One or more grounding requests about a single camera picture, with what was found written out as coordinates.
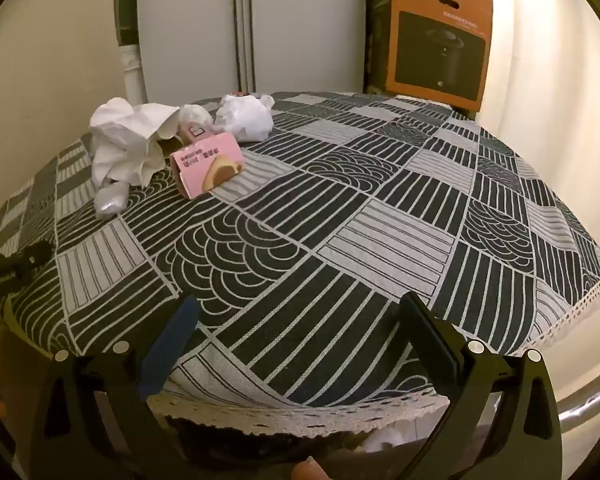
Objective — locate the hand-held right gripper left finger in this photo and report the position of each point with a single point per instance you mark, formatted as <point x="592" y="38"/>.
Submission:
<point x="172" y="345"/>

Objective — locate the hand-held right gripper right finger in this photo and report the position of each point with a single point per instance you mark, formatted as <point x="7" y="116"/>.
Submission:
<point x="430" y="340"/>

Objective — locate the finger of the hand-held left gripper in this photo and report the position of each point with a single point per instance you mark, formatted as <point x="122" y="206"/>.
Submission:
<point x="15" y="265"/>

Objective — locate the clear plastic wrapper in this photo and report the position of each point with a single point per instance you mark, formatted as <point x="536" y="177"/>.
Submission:
<point x="111" y="201"/>

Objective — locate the large white tissue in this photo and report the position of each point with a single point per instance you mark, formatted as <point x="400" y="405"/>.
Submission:
<point x="125" y="140"/>

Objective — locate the pink snack box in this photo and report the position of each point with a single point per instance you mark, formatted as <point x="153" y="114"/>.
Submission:
<point x="207" y="165"/>

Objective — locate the white paper ball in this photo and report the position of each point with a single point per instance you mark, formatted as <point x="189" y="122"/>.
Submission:
<point x="245" y="117"/>

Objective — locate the black and grey patterned tablecloth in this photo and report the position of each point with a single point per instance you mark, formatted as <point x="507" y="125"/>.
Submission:
<point x="330" y="220"/>

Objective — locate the small pink labelled bottle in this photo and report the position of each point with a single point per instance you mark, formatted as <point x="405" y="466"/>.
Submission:
<point x="196" y="125"/>

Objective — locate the white pipe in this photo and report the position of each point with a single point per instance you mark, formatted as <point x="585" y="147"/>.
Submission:
<point x="132" y="70"/>

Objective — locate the red and pink packet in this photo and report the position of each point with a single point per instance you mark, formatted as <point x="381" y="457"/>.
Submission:
<point x="239" y="94"/>

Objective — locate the orange cardboard box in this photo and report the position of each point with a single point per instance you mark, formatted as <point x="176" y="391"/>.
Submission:
<point x="437" y="45"/>

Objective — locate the white refrigerator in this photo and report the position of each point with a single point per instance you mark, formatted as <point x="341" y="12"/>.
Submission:
<point x="240" y="25"/>

